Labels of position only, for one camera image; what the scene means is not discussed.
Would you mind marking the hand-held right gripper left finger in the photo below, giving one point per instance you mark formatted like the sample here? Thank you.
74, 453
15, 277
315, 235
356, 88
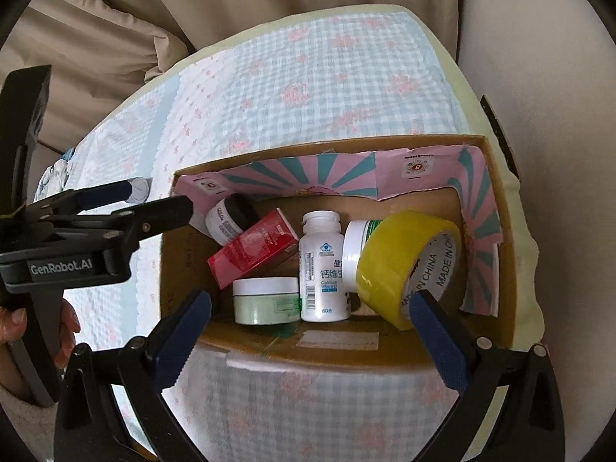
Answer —
185, 332

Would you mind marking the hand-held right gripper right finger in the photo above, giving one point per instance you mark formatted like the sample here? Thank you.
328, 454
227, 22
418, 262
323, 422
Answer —
440, 341

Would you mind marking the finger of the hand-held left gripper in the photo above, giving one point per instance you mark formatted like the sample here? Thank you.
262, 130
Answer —
159, 214
91, 197

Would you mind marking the cardboard box with pink lining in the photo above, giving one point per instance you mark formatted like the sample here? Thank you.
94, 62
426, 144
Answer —
183, 269

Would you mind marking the white jar black lid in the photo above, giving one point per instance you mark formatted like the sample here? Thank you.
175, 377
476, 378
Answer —
226, 224

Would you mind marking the pale green cream jar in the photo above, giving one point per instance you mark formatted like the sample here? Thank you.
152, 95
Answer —
264, 305

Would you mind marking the yellow tape roll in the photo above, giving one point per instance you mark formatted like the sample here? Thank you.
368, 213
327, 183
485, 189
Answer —
390, 260

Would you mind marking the red box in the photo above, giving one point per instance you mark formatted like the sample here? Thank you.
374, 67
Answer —
255, 250

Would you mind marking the green label jar white lid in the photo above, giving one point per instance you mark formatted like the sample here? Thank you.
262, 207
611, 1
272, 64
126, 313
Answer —
353, 255

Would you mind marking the white pill bottle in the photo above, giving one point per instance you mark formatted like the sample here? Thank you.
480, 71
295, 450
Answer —
322, 269

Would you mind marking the person's left hand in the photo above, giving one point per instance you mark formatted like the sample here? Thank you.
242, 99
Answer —
70, 317

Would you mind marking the beige curtain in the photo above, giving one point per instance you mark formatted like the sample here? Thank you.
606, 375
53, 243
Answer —
120, 24

